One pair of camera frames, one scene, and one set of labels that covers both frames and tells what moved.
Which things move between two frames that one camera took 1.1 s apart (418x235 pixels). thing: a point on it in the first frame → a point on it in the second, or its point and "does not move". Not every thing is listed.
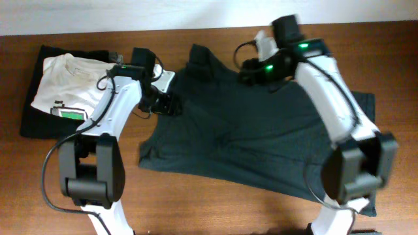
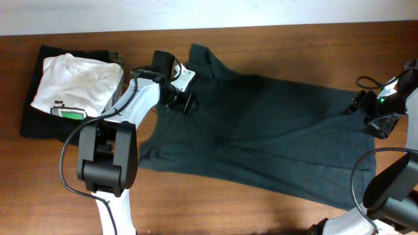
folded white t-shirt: x=68 y=85 does not move
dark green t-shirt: x=223 y=130 does not move
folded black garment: x=40 y=123 does not move
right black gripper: x=249 y=72 → x=368 y=109
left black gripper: x=166 y=104 → x=188 y=102
